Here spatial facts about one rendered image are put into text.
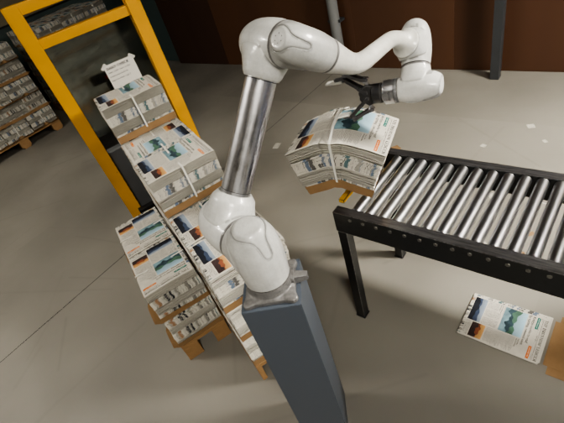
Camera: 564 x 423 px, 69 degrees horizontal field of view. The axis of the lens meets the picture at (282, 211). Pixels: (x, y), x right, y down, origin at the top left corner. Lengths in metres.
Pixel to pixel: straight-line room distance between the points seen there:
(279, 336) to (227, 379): 1.05
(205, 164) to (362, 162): 0.86
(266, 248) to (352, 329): 1.32
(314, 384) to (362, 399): 0.54
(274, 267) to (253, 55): 0.63
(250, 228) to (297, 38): 0.54
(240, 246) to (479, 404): 1.44
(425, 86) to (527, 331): 1.40
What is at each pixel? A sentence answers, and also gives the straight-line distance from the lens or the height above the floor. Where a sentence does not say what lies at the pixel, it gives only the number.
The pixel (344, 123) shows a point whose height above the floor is 1.18.
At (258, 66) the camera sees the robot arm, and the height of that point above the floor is 1.62.
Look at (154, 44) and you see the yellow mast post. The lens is 3.11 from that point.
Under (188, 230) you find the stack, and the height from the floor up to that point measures 0.83.
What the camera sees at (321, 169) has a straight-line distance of 1.74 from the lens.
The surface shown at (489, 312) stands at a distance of 2.49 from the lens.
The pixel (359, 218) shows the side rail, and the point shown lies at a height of 0.80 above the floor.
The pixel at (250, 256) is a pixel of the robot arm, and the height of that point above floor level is 1.22.
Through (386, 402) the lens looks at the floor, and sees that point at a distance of 2.23.
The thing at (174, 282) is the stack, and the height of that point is 0.58.
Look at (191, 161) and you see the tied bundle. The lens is 2.13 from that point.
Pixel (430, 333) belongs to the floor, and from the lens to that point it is 2.41.
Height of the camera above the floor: 2.03
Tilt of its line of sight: 38 degrees down
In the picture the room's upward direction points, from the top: 19 degrees counter-clockwise
